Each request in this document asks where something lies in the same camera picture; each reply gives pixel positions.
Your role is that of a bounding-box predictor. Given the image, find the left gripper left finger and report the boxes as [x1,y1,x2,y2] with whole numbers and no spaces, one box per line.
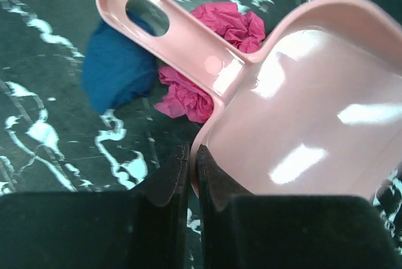
[1,145,189,268]

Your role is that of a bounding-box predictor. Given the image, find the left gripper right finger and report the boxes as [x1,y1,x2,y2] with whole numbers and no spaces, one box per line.
[196,146,401,268]

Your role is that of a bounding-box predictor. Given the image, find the pink plastic dustpan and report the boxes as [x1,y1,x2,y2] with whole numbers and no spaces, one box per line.
[96,0,401,199]

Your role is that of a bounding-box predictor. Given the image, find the magenta paper scrap right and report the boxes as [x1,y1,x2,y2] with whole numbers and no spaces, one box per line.
[155,2,266,123]

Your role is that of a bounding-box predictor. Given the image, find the blue paper scrap right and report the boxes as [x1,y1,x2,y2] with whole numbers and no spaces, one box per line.
[82,20,158,114]

